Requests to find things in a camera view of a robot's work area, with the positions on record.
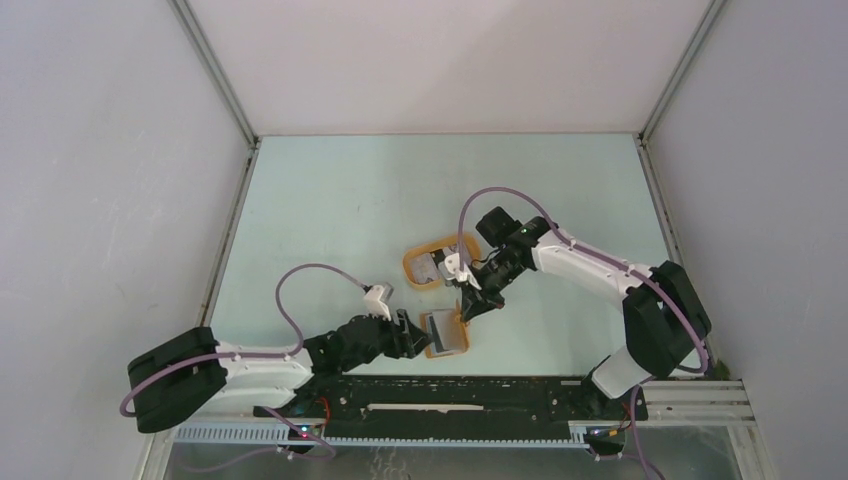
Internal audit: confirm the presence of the left controller board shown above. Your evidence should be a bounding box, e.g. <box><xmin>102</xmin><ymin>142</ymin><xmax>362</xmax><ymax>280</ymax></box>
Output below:
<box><xmin>287</xmin><ymin>425</ymin><xmax>322</xmax><ymax>442</ymax></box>

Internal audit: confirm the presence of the orange leather card holder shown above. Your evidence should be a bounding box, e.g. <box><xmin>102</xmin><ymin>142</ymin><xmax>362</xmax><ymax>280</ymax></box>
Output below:
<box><xmin>419</xmin><ymin>305</ymin><xmax>470</xmax><ymax>359</ymax></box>

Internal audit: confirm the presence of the aluminium frame rail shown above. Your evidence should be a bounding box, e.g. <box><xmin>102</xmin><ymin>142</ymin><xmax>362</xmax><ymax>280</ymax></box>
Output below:
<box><xmin>148</xmin><ymin>377</ymin><xmax>757</xmax><ymax>445</ymax></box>

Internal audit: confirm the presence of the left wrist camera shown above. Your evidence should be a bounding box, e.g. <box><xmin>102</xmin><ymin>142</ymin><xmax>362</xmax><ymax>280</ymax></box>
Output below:
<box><xmin>363</xmin><ymin>283</ymin><xmax>394</xmax><ymax>321</ymax></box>

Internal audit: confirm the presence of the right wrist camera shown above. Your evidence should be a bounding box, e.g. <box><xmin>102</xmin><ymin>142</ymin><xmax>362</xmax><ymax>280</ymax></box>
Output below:
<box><xmin>439</xmin><ymin>245</ymin><xmax>476</xmax><ymax>286</ymax></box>

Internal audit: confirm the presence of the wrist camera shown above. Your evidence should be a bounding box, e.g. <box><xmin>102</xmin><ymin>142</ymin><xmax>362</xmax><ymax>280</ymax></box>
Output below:
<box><xmin>439</xmin><ymin>245</ymin><xmax>476</xmax><ymax>286</ymax></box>
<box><xmin>363</xmin><ymin>283</ymin><xmax>394</xmax><ymax>321</ymax></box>

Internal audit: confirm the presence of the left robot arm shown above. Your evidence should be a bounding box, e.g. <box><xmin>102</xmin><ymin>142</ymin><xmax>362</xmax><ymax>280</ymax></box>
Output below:
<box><xmin>119</xmin><ymin>309</ymin><xmax>433</xmax><ymax>434</ymax></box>

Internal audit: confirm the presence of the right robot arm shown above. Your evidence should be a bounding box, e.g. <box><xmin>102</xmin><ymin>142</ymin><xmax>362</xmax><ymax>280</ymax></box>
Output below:
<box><xmin>442</xmin><ymin>207</ymin><xmax>712</xmax><ymax>418</ymax></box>

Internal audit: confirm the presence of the right controller board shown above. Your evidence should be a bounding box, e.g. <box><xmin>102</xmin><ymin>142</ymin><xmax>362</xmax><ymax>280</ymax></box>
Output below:
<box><xmin>586</xmin><ymin>428</ymin><xmax>626</xmax><ymax>442</ymax></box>

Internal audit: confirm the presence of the controller board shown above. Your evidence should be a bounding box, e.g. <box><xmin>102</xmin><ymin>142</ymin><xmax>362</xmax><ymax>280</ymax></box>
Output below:
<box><xmin>287</xmin><ymin>425</ymin><xmax>322</xmax><ymax>442</ymax></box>
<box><xmin>586</xmin><ymin>428</ymin><xmax>626</xmax><ymax>442</ymax></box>

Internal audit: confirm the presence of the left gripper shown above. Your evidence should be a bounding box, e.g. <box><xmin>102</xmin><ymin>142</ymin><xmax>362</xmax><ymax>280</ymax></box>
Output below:
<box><xmin>341</xmin><ymin>306</ymin><xmax>433</xmax><ymax>372</ymax></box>

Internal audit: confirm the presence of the tan oval tray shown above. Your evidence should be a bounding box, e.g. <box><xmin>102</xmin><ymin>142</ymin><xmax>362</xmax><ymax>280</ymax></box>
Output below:
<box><xmin>402</xmin><ymin>234</ymin><xmax>458</xmax><ymax>291</ymax></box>

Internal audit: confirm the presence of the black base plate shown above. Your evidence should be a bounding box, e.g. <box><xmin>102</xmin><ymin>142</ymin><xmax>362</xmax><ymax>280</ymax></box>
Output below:
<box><xmin>277</xmin><ymin>375</ymin><xmax>648</xmax><ymax>441</ymax></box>

